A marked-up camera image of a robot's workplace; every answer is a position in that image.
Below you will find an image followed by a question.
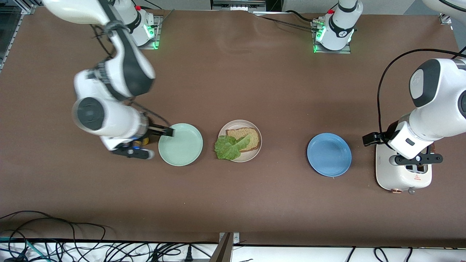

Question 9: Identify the green lettuce leaf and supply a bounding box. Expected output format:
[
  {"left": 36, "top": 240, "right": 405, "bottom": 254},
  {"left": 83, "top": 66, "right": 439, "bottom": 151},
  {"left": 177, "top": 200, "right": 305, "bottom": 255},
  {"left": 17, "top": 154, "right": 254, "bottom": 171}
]
[{"left": 214, "top": 135, "right": 251, "bottom": 160}]

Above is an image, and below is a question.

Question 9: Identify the mint green plate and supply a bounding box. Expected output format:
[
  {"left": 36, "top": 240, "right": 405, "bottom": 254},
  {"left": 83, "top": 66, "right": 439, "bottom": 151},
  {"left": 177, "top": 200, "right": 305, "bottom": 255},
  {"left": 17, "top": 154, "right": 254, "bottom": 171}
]
[{"left": 158, "top": 123, "right": 204, "bottom": 167}]

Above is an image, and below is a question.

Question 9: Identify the blue plate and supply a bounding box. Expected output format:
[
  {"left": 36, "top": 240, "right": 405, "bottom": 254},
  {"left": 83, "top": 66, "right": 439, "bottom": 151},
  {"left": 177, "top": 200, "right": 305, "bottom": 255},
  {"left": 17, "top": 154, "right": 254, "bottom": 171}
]
[{"left": 307, "top": 132, "right": 352, "bottom": 178}]

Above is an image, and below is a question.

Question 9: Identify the beige plate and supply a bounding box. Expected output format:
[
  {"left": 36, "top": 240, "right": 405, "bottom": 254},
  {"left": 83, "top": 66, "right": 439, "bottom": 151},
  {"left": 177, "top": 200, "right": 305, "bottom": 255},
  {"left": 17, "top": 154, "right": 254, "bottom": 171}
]
[{"left": 217, "top": 119, "right": 262, "bottom": 163}]

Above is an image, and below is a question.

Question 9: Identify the white toaster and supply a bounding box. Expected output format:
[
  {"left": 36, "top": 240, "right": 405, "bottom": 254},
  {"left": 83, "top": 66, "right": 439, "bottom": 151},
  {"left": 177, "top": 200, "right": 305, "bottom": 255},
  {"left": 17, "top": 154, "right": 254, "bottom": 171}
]
[{"left": 376, "top": 140, "right": 433, "bottom": 195}]

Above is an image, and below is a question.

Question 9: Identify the thin metal rod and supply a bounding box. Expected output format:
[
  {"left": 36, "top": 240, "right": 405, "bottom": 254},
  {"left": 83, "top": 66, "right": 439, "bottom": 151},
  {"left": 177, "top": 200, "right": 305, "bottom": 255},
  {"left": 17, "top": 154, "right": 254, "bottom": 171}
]
[{"left": 157, "top": 9, "right": 175, "bottom": 26}]

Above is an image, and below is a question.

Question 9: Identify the aluminium extrusion bar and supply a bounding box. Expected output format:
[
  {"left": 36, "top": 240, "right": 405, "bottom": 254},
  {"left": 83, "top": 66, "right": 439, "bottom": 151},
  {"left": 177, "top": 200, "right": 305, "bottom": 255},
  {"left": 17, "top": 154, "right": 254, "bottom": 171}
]
[{"left": 209, "top": 233, "right": 233, "bottom": 262}]

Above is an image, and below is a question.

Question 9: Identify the small metal bracket plate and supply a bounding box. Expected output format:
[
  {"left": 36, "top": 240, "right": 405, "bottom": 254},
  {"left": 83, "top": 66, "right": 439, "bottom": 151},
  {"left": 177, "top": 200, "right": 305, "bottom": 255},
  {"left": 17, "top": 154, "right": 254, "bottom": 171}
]
[{"left": 218, "top": 232, "right": 240, "bottom": 244}]

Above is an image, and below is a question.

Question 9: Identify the teal cable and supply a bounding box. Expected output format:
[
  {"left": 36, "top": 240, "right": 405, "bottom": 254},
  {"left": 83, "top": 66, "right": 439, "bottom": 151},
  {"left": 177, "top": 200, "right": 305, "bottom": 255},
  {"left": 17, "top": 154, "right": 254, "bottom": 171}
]
[{"left": 0, "top": 237, "right": 40, "bottom": 262}]

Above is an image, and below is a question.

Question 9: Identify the metal frame bracket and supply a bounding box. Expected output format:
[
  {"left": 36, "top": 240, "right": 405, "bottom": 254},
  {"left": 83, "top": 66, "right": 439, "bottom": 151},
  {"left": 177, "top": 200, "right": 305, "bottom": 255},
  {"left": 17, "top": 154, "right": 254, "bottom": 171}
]
[{"left": 210, "top": 0, "right": 267, "bottom": 12}]

